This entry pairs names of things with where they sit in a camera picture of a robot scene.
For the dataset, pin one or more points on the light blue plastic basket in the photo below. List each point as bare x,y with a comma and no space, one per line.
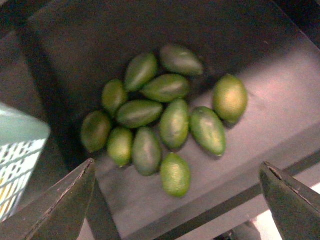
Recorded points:
22,139

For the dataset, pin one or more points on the green avocado centre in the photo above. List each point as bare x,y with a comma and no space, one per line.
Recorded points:
174,124

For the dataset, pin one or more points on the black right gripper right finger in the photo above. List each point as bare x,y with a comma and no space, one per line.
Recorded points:
294,207

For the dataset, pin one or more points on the green avocado lowest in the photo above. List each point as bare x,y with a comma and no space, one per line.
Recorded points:
175,175

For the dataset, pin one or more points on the green avocado right long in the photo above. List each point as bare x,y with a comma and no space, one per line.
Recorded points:
208,130

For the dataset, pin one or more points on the green avocado right round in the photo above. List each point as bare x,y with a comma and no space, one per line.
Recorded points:
229,98

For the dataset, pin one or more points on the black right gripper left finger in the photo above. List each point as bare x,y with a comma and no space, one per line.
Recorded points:
59,213

